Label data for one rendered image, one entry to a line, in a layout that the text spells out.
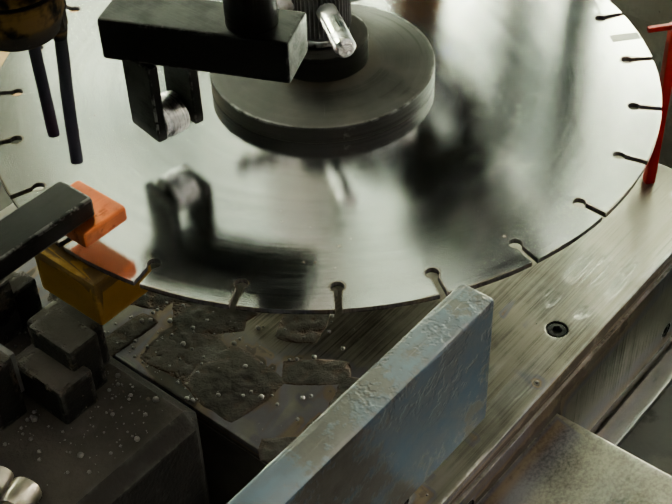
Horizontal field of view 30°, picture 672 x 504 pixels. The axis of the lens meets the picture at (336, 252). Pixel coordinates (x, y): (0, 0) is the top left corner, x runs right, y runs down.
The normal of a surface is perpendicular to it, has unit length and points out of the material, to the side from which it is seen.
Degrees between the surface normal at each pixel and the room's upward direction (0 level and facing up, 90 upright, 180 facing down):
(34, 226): 0
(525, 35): 0
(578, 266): 0
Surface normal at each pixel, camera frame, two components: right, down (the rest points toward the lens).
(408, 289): -0.04, -0.74
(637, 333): 0.77, 0.41
